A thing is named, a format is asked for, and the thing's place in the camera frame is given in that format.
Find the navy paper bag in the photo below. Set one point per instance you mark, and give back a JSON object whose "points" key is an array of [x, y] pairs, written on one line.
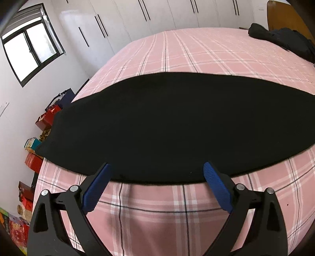
{"points": [[67, 97]]}

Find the dark clothing pile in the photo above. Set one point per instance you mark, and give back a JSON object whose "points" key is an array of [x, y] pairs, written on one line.
{"points": [[283, 37]]}

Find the wooden headboard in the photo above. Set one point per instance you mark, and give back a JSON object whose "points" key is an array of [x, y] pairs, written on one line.
{"points": [[283, 14]]}

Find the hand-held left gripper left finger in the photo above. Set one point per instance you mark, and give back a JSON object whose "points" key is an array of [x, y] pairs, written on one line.
{"points": [[97, 188]]}

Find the row of colourful gift boxes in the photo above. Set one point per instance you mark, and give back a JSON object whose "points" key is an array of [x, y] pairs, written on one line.
{"points": [[50, 115]]}

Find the black framed window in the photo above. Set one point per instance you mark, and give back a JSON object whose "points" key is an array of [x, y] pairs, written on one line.
{"points": [[24, 49]]}

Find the black pants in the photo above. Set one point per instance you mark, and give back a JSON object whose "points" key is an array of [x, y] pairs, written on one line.
{"points": [[172, 123]]}

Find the pink plaid bed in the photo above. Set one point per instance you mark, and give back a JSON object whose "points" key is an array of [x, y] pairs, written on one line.
{"points": [[196, 54]]}

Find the white wardrobe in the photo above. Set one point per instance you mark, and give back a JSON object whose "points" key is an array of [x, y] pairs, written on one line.
{"points": [[123, 22]]}

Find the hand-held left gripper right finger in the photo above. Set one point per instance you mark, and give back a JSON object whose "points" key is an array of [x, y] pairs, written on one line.
{"points": [[217, 188]]}

